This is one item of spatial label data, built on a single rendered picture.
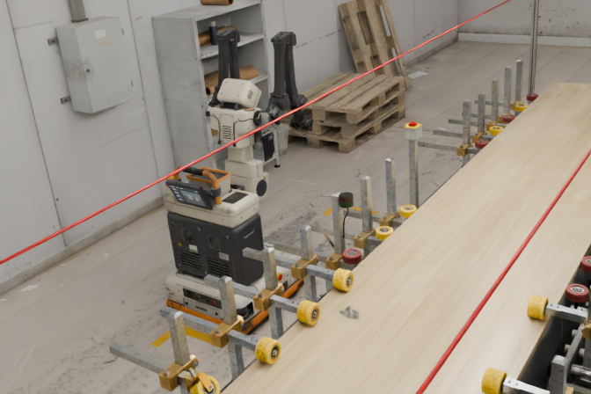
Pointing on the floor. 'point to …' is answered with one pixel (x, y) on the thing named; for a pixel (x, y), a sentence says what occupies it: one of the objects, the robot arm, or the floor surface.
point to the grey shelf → (183, 66)
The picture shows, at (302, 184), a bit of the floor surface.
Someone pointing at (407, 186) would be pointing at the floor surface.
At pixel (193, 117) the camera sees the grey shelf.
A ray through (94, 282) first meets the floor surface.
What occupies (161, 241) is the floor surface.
